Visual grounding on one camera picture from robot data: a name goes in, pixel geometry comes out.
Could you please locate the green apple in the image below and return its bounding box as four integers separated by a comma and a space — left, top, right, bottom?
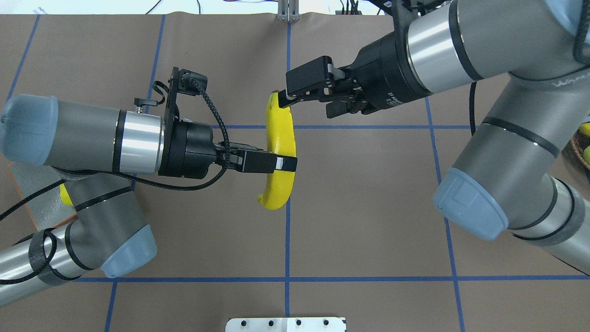
582, 146, 590, 167

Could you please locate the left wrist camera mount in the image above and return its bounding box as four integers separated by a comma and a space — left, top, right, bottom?
135, 67, 208, 124

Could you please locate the wicker fruit basket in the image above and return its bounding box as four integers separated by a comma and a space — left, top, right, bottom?
569, 119, 590, 171

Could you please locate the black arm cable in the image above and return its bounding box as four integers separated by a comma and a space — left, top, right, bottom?
0, 78, 231, 285

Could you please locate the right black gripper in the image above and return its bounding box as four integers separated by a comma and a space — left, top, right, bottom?
278, 31, 432, 119

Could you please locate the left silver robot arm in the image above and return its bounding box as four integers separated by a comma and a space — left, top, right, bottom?
1, 93, 297, 306

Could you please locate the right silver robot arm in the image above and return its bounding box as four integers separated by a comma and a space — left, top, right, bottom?
278, 0, 590, 274

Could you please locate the white pedestal base plate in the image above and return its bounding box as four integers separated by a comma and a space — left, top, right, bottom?
225, 317, 348, 332

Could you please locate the aluminium frame post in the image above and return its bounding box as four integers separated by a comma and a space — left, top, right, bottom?
277, 0, 301, 23

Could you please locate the grey square plate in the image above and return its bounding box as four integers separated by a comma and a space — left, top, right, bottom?
6, 161, 79, 231

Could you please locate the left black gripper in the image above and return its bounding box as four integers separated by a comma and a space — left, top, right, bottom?
158, 120, 298, 179

